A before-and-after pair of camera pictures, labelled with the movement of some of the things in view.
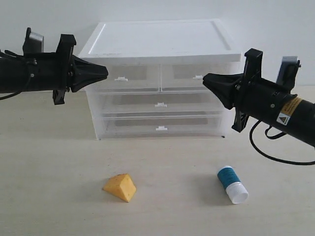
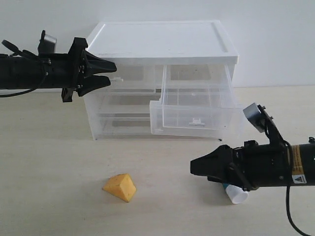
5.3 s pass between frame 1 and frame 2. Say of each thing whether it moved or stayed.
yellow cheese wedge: stayed
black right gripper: moved
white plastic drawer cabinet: stayed
